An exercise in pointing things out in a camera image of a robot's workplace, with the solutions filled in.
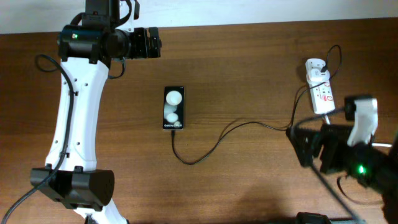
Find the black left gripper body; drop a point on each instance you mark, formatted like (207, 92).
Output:
(138, 48)

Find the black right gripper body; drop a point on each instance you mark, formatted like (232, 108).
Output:
(336, 151)

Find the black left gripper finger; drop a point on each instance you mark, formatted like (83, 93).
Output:
(154, 35)
(155, 51)

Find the black smartphone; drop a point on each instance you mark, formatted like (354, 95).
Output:
(174, 108)

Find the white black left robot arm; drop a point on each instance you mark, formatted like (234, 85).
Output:
(87, 46)

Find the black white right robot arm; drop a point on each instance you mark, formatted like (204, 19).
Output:
(371, 168)

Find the white usb charger adapter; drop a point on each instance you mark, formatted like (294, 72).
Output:
(315, 76)

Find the white power strip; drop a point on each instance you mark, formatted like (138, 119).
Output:
(321, 94)

